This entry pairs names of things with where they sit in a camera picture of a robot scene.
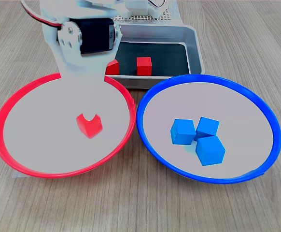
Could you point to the red-rimmed white plate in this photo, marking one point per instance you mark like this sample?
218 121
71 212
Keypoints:
46 149

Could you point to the red cube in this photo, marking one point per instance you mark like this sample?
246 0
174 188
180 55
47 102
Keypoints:
91 129
144 66
114 68

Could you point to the pale perforated base plate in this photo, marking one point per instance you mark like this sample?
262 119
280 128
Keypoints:
167 14

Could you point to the black tray mat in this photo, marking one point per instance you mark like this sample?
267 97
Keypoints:
169 60

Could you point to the white tape piece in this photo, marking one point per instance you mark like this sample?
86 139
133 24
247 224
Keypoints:
16 175

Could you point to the blue cube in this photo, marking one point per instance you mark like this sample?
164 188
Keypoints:
209 151
208 125
182 133

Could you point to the blue-rimmed white plate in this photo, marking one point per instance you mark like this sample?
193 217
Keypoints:
239 108

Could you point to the steel tray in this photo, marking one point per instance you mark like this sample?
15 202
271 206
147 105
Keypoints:
193 48

